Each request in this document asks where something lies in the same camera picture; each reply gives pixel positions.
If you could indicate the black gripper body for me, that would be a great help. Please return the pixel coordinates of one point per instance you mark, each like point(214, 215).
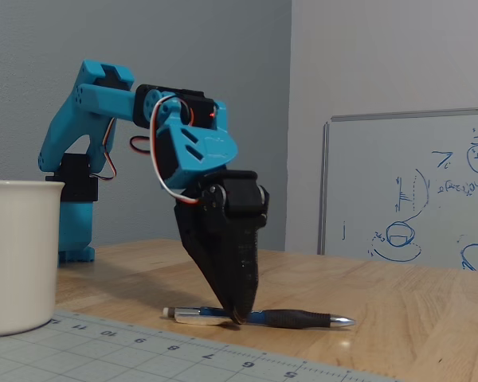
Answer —
point(242, 200)

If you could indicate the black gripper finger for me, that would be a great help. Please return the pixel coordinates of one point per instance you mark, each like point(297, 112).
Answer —
point(245, 246)
point(213, 266)

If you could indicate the blue mechanical pencil black grip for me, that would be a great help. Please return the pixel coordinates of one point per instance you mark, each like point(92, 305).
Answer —
point(298, 318)

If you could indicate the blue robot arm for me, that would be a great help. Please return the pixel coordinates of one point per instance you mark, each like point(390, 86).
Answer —
point(99, 99)

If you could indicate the grey cutting mat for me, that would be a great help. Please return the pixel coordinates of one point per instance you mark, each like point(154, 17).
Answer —
point(83, 354)

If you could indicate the white ceramic mug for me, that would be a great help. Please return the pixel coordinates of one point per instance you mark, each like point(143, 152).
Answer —
point(20, 254)

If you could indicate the whiteboard with blue drawings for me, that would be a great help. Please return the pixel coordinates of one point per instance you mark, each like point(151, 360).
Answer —
point(442, 223)

